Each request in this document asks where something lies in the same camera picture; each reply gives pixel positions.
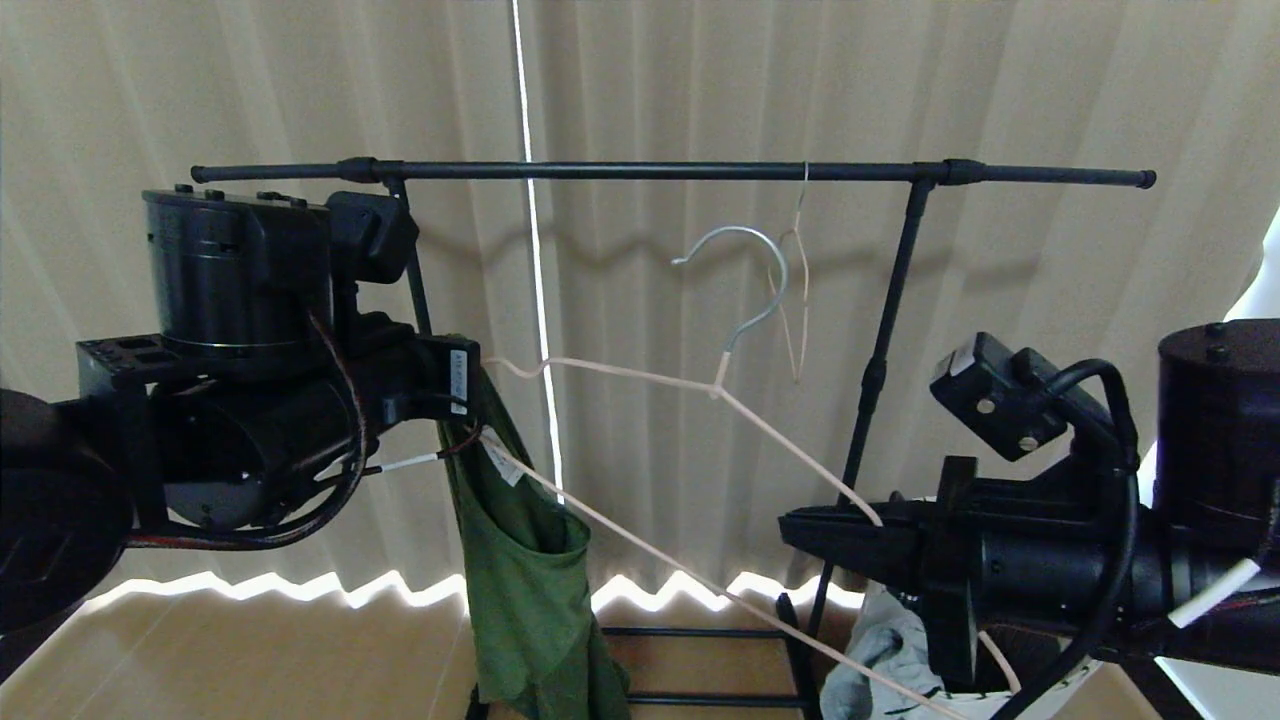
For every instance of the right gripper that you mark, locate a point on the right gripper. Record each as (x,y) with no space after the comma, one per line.
(1050,550)

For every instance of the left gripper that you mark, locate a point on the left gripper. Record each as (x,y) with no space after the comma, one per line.
(430,380)

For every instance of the pink clothes hanger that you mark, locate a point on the pink clothes hanger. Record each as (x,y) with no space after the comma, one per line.
(718,384)
(804,260)

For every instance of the white laundry basket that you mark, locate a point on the white laundry basket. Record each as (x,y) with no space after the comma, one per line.
(1070,680)

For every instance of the black clothes rack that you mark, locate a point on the black clothes rack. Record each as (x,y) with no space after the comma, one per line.
(650,171)

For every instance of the pale grey shorts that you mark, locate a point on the pale grey shorts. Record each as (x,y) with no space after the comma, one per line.
(880,650)

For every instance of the beige curtain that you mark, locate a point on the beige curtain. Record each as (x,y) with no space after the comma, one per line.
(650,80)

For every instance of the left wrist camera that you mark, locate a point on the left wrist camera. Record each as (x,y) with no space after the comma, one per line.
(375,235)

